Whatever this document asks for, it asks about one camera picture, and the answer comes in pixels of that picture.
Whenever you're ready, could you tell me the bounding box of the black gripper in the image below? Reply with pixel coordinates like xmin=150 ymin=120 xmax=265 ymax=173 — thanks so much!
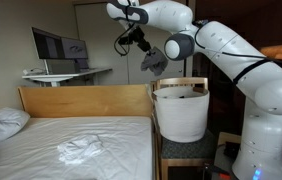
xmin=130 ymin=26 xmax=156 ymax=54

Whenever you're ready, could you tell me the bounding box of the gray cloth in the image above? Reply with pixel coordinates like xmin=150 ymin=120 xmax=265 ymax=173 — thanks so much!
xmin=140 ymin=46 xmax=169 ymax=77

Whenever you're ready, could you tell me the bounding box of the white cloth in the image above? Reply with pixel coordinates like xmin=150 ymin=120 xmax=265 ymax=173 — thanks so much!
xmin=57 ymin=134 xmax=105 ymax=165

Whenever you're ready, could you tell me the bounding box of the white woven basket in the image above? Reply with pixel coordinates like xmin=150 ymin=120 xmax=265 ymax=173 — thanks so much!
xmin=152 ymin=85 xmax=211 ymax=144

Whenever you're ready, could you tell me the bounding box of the laptop on stand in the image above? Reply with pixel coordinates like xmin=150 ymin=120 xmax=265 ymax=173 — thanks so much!
xmin=74 ymin=58 xmax=91 ymax=73

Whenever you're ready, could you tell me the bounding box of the monitor showing dark sketch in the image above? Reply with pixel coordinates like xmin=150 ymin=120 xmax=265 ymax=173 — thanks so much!
xmin=60 ymin=37 xmax=89 ymax=61

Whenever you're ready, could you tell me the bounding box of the white desk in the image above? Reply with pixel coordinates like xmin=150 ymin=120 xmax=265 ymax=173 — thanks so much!
xmin=21 ymin=67 xmax=113 ymax=88

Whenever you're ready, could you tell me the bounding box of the gray box on desk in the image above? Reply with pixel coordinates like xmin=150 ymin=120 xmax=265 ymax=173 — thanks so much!
xmin=45 ymin=59 xmax=77 ymax=75

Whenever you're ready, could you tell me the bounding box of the dark monitor with gray window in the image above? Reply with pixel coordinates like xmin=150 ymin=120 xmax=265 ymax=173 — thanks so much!
xmin=31 ymin=27 xmax=64 ymax=61

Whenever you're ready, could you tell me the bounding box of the wooden chair with green seat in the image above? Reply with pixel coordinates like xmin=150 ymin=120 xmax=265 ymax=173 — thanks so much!
xmin=151 ymin=77 xmax=216 ymax=180

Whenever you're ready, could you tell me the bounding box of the small white desk item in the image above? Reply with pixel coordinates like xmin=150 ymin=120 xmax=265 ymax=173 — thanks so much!
xmin=22 ymin=67 xmax=47 ymax=76

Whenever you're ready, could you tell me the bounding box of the small tan side table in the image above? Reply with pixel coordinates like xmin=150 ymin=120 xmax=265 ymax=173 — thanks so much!
xmin=213 ymin=131 xmax=243 ymax=180

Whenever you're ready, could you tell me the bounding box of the black device box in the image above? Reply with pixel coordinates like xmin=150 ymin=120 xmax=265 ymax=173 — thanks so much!
xmin=223 ymin=141 xmax=241 ymax=160

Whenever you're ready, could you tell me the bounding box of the red emergency stop button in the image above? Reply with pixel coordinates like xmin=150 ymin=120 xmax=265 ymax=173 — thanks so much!
xmin=202 ymin=162 xmax=232 ymax=180

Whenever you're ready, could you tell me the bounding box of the white bed sheet mattress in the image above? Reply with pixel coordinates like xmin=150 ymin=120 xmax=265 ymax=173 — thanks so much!
xmin=0 ymin=115 xmax=154 ymax=180

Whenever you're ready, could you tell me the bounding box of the white pillow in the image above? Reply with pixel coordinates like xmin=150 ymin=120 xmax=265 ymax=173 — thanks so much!
xmin=0 ymin=107 xmax=31 ymax=148

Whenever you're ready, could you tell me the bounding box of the wooden bed frame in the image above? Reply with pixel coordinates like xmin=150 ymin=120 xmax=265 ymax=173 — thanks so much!
xmin=17 ymin=83 xmax=162 ymax=180

